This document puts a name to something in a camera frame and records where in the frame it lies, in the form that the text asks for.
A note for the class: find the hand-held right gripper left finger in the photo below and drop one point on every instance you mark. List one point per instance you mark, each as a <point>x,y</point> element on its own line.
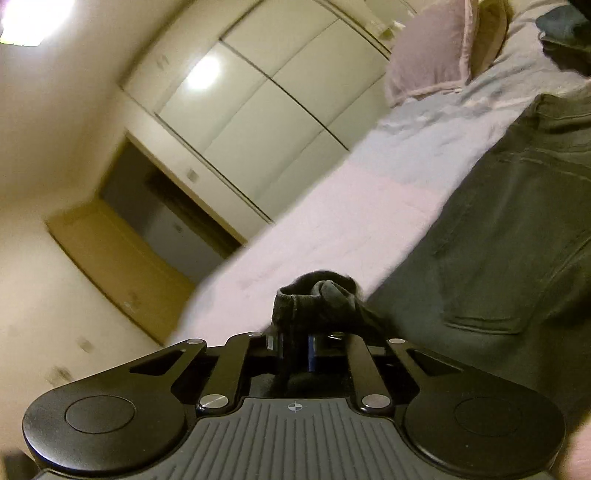
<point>279,347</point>

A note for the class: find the wooden door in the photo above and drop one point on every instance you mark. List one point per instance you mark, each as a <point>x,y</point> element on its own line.
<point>120,258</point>

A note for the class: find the ceiling lamp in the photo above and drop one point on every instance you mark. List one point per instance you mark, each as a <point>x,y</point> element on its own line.
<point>32,18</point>

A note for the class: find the wardrobe-side switch plate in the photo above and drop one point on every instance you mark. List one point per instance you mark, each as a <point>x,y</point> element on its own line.
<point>191,174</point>

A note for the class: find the white wardrobe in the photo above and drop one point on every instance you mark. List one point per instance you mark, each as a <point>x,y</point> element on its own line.
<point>258,110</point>

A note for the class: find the bed with light bedspread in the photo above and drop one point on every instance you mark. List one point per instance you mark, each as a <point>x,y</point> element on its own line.
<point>369,203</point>

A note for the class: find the tan pillow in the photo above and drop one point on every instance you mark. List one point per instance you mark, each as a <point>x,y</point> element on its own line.
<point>490,32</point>

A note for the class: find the folded dark jeans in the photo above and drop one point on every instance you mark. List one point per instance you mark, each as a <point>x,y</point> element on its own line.
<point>568,37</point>

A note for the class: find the purple pillow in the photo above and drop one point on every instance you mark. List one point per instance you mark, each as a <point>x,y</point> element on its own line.
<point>429,50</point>

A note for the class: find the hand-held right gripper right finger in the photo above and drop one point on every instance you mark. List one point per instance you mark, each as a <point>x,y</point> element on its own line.
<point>312,353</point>

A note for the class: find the grey jeans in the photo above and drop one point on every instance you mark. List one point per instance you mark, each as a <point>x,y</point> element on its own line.
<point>508,230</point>

